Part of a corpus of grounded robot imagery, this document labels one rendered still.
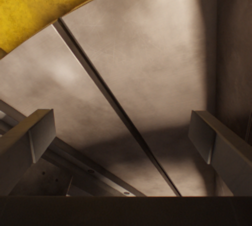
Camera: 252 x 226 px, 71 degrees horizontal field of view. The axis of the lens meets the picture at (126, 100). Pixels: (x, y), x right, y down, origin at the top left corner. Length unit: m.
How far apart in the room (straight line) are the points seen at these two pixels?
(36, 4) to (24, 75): 0.37
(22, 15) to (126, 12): 0.64
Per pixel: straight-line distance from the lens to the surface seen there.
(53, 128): 0.17
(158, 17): 0.58
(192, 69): 0.67
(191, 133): 0.17
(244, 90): 0.47
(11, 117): 1.00
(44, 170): 0.97
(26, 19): 1.09
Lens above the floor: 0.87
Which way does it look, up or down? 49 degrees down
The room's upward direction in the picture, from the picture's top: 171 degrees counter-clockwise
